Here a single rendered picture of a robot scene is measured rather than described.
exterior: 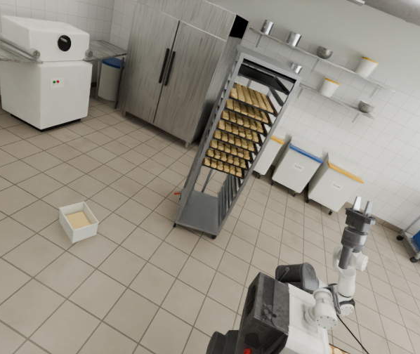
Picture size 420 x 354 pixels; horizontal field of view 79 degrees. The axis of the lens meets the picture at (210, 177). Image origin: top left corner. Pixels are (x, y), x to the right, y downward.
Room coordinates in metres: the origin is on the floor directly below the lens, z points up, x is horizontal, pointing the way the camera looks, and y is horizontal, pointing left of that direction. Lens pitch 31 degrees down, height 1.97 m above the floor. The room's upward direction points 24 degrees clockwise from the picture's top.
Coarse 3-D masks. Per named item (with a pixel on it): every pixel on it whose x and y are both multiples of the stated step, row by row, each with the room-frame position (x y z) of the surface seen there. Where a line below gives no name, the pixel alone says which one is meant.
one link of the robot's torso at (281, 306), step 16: (256, 288) 0.65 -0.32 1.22; (272, 288) 0.67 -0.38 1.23; (288, 288) 0.70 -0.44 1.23; (256, 304) 0.58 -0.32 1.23; (272, 304) 0.61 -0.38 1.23; (288, 304) 0.63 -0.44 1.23; (304, 304) 0.66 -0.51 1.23; (240, 320) 0.69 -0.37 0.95; (256, 320) 0.53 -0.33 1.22; (272, 320) 0.55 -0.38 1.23; (288, 320) 0.57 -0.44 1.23; (304, 320) 0.60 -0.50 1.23; (240, 336) 0.53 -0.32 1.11; (256, 336) 0.53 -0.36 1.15; (272, 336) 0.53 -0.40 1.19; (288, 336) 0.52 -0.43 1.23; (304, 336) 0.54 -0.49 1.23; (320, 336) 0.56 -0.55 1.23; (240, 352) 0.53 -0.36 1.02; (256, 352) 0.53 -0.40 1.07; (272, 352) 0.50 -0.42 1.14; (288, 352) 0.49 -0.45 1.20; (304, 352) 0.50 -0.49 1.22; (320, 352) 0.51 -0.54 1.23
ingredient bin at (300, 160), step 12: (288, 144) 4.37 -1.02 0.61; (300, 144) 4.10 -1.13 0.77; (288, 156) 3.82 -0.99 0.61; (300, 156) 3.79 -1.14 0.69; (312, 156) 3.80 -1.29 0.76; (276, 168) 4.02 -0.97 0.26; (288, 168) 3.80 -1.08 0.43; (300, 168) 3.78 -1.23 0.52; (312, 168) 3.76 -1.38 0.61; (276, 180) 3.81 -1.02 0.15; (288, 180) 3.79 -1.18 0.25; (300, 180) 3.76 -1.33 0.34
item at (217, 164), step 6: (204, 162) 2.06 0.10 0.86; (210, 162) 2.11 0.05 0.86; (216, 162) 2.12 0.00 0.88; (222, 162) 2.17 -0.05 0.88; (216, 168) 2.05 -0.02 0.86; (222, 168) 2.06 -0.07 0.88; (228, 168) 2.13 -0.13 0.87; (234, 168) 2.16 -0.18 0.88; (234, 174) 2.08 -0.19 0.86; (240, 174) 2.09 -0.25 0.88
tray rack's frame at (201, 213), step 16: (240, 48) 2.20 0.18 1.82; (272, 64) 2.06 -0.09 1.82; (224, 80) 2.58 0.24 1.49; (208, 128) 2.58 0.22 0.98; (208, 176) 2.64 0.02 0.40; (192, 192) 2.55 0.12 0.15; (192, 208) 2.28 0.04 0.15; (208, 208) 2.39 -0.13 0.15; (176, 224) 2.05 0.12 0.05; (192, 224) 2.03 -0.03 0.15; (208, 224) 2.13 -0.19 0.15
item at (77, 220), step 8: (64, 208) 1.56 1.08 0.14; (72, 208) 1.62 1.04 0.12; (80, 208) 1.68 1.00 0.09; (88, 208) 1.66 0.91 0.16; (64, 216) 1.47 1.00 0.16; (72, 216) 1.59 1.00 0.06; (80, 216) 1.62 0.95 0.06; (88, 216) 1.64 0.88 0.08; (64, 224) 1.47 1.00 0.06; (72, 224) 1.51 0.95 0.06; (80, 224) 1.54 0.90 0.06; (88, 224) 1.58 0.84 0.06; (96, 224) 1.54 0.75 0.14; (72, 232) 1.38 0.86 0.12; (80, 232) 1.43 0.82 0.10; (88, 232) 1.49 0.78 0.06; (96, 232) 1.55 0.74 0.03; (72, 240) 1.38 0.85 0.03
